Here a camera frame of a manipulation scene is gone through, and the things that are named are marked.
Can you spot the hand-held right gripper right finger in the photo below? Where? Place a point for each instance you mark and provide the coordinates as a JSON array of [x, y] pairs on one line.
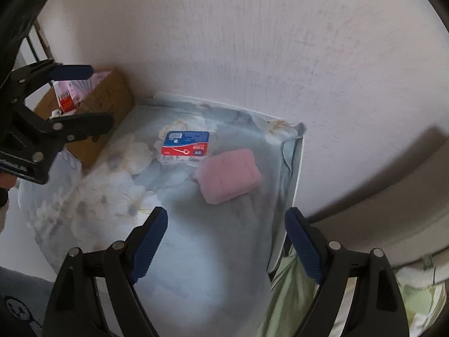
[[303, 245]]

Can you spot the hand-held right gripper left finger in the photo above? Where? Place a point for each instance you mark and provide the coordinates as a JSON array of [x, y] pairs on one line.
[[151, 245]]

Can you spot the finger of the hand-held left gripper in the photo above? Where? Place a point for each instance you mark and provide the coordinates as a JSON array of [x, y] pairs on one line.
[[84, 125], [72, 72]]

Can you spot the red white packet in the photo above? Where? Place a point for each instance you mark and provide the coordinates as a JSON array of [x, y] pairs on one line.
[[65, 101]]

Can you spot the brown cardboard box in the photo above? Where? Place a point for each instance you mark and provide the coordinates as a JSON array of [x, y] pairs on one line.
[[105, 98]]

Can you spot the blue red labelled plastic box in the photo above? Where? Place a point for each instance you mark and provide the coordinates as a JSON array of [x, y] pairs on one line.
[[186, 140]]

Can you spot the pink towel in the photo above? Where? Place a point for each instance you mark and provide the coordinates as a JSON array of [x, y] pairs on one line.
[[228, 175]]

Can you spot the person's left hand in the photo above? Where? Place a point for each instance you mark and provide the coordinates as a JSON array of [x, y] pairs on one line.
[[6, 181]]

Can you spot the pink teal striped paper lining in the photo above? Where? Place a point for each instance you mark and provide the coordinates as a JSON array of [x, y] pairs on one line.
[[86, 84]]

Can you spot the green floral bedding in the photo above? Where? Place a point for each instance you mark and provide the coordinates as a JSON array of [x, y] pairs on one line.
[[287, 305]]

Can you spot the dark rug with smiley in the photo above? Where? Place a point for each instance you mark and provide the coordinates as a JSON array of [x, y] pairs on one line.
[[21, 288]]

